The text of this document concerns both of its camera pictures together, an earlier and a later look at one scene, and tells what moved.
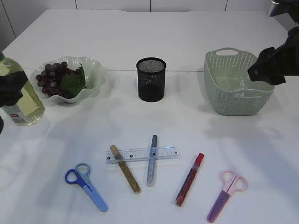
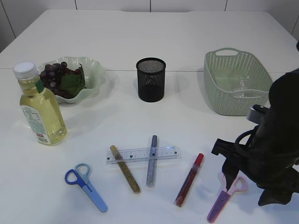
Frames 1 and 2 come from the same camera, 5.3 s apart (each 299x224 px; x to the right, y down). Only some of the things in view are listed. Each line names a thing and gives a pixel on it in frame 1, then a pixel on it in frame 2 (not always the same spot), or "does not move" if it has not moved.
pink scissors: x=231 y=182 does not move
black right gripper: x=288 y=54 to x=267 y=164
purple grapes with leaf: x=56 y=80 does not move
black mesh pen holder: x=151 y=79 does not move
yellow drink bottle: x=30 y=109 to x=40 y=107
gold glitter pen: x=136 y=189 does not move
